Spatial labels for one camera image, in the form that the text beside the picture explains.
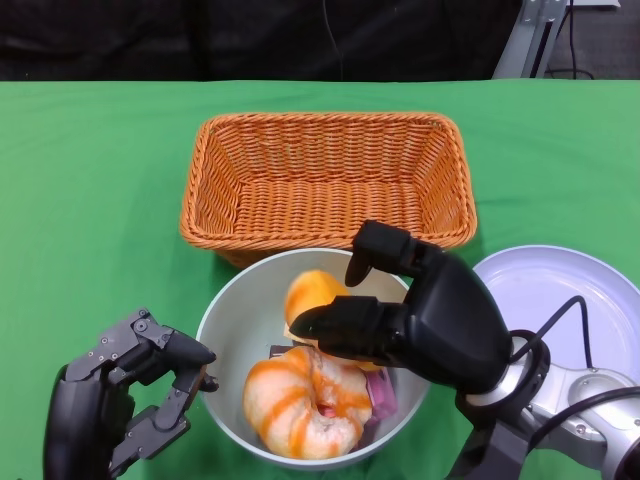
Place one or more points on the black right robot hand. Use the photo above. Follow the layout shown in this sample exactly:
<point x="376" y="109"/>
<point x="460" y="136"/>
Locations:
<point x="450" y="320"/>

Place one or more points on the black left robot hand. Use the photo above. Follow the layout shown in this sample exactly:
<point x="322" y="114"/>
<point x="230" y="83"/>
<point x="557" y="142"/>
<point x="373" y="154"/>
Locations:
<point x="75" y="415"/>

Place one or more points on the orange bagel bread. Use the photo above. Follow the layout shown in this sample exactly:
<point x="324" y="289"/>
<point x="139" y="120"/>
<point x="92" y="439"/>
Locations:
<point x="315" y="292"/>

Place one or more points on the grey round bowl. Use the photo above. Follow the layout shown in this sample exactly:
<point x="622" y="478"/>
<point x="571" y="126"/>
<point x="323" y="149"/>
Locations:
<point x="245" y="310"/>

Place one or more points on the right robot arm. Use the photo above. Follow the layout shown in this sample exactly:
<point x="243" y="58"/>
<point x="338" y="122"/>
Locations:
<point x="590" y="400"/>

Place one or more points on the pink cake slice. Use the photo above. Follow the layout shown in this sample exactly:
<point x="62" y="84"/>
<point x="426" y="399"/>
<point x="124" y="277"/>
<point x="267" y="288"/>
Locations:
<point x="382" y="397"/>

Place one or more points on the white round plate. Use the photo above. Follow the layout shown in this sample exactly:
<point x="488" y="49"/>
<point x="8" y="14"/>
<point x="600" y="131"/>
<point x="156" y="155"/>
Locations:
<point x="575" y="280"/>

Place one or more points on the yellow decorated cake slice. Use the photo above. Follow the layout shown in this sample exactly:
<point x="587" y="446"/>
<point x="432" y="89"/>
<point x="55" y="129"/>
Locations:
<point x="291" y="336"/>

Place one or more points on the orange wicker basket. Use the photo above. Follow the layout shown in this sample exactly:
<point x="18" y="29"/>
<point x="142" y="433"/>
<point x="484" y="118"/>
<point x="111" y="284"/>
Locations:
<point x="325" y="200"/>

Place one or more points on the white orange-striped donut bread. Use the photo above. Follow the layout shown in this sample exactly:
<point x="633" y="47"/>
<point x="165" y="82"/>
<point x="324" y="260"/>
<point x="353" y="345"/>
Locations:
<point x="285" y="410"/>

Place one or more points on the green tablecloth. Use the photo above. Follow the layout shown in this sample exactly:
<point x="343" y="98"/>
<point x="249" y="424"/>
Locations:
<point x="75" y="175"/>

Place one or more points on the grey metal stand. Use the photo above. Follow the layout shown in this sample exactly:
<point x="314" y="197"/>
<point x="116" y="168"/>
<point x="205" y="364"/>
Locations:
<point x="522" y="50"/>

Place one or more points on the black fabric backdrop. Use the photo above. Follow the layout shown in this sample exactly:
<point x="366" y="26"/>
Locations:
<point x="150" y="40"/>

